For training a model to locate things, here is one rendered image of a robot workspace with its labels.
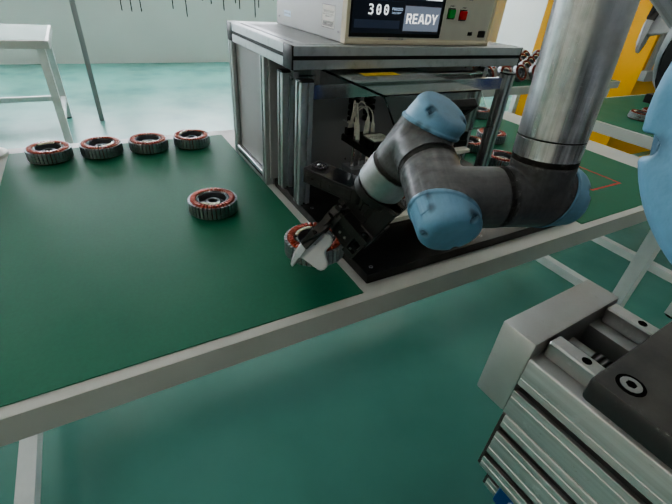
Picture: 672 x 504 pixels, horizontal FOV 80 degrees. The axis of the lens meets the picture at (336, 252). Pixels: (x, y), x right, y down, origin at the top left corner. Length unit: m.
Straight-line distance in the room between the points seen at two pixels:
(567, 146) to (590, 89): 0.06
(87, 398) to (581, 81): 0.70
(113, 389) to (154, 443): 0.83
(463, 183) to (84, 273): 0.68
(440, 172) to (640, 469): 0.31
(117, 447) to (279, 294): 0.92
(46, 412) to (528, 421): 0.57
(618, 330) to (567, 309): 0.05
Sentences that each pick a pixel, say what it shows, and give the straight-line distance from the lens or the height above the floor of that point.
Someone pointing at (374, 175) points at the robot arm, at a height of 1.01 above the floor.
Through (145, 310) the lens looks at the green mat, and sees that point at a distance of 0.74.
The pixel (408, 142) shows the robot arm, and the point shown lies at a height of 1.07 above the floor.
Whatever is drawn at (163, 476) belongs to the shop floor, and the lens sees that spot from 1.42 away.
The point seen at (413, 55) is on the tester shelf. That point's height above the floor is 1.10.
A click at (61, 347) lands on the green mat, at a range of 0.73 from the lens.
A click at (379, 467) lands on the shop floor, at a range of 1.40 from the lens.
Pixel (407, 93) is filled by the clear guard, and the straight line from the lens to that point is 0.80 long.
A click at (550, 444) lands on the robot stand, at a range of 0.42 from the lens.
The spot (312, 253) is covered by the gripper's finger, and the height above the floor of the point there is 0.85.
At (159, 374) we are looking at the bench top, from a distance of 0.66.
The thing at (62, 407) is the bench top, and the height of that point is 0.73.
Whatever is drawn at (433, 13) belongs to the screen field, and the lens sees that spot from 1.10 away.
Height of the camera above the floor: 1.22
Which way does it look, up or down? 34 degrees down
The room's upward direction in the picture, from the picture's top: 5 degrees clockwise
